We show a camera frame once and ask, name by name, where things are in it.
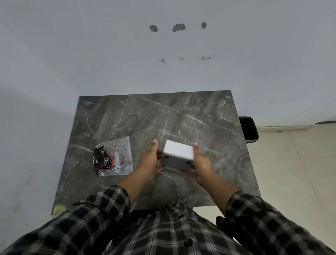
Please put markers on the person's left thumb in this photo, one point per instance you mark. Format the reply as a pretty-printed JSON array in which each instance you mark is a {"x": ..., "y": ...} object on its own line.
[{"x": 160, "y": 155}]

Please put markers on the yellowish tape piece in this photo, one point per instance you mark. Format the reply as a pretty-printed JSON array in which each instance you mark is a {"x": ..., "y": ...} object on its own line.
[{"x": 58, "y": 209}]

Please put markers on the person's right hand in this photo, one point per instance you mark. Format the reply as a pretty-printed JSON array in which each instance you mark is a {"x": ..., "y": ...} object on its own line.
[{"x": 202, "y": 168}]

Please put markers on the black printed round packet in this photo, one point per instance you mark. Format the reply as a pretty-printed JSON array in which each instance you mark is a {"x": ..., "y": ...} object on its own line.
[{"x": 101, "y": 160}]

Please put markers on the black plastic bin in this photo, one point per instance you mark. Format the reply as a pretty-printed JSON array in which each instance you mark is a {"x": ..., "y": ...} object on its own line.
[{"x": 248, "y": 129}]

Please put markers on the black white plaid shirt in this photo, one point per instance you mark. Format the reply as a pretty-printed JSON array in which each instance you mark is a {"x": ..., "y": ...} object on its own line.
[{"x": 157, "y": 231}]

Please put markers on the person's left hand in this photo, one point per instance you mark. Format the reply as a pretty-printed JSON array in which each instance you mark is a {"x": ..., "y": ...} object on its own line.
[{"x": 148, "y": 164}]

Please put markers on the person's left forearm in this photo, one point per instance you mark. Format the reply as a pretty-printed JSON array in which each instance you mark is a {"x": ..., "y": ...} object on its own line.
[{"x": 136, "y": 187}]

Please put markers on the white square box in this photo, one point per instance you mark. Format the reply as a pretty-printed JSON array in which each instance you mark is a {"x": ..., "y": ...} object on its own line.
[{"x": 177, "y": 155}]

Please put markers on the clear plastic bag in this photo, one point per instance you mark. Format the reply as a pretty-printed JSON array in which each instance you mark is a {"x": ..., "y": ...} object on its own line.
[{"x": 119, "y": 156}]

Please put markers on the person's right forearm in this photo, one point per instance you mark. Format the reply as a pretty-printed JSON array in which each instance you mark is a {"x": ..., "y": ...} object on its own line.
[{"x": 216, "y": 195}]

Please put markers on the person's right thumb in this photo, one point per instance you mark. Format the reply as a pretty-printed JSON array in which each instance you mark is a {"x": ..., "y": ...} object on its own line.
[{"x": 189, "y": 174}]

